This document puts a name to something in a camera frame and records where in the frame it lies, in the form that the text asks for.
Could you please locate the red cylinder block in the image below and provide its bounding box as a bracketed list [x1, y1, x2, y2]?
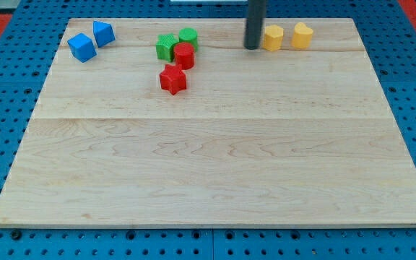
[173, 42, 195, 70]

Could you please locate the green cylinder block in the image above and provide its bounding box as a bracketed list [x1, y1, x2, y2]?
[178, 27, 199, 52]

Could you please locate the blue triangular prism block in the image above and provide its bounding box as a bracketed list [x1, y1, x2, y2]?
[92, 21, 116, 48]

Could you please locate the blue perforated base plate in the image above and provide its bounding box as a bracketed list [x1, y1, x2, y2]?
[0, 0, 416, 259]

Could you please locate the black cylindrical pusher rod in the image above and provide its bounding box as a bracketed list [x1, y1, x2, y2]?
[243, 0, 268, 50]

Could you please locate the light wooden board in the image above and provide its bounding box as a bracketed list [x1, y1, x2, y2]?
[0, 18, 416, 229]

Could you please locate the yellow heart block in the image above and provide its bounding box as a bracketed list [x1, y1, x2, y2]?
[291, 22, 313, 49]

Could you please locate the blue cube block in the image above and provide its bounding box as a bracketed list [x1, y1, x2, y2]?
[67, 33, 97, 63]

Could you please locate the red star block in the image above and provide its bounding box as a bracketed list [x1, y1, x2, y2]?
[159, 64, 187, 95]

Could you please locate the green star block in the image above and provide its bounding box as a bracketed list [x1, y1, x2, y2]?
[155, 33, 178, 62]

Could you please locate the yellow hexagon block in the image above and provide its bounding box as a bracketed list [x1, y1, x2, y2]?
[263, 25, 284, 51]

